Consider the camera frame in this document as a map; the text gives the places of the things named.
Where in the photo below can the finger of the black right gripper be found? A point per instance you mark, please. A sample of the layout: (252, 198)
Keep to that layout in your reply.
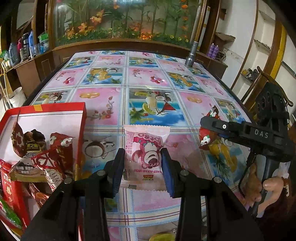
(246, 134)

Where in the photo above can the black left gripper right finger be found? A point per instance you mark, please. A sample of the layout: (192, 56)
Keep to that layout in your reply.
(227, 218)

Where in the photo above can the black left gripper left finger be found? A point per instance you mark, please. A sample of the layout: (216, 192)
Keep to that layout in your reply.
(57, 219)

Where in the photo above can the pink white bear snack packet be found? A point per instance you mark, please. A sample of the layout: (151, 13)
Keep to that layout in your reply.
(143, 160)

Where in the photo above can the large red snack package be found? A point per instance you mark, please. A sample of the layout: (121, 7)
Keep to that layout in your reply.
(13, 195)

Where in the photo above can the person's right hand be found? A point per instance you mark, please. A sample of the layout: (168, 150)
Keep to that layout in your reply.
(273, 185)

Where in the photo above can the wooden chair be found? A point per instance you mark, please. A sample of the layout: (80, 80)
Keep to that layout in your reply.
(258, 96)

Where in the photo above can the green foil snack packet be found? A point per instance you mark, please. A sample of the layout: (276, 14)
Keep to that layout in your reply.
(10, 215)

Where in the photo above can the brown chocolate snack packet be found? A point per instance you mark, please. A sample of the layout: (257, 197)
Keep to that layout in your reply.
(24, 170)

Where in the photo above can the purple bottles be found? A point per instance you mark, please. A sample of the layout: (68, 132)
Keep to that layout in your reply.
(213, 51)

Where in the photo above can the grey metal flashlight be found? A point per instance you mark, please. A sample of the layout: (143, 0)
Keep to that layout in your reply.
(191, 57)

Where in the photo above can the dark red flower snack packet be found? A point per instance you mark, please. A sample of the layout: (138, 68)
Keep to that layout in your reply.
(18, 139)

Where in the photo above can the red white cardboard box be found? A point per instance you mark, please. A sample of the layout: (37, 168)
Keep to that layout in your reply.
(66, 118)

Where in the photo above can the colourful plastic tablecloth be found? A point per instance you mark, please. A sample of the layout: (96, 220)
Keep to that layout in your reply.
(139, 88)

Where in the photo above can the glass fish tank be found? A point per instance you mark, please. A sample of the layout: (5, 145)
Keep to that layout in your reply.
(168, 22)

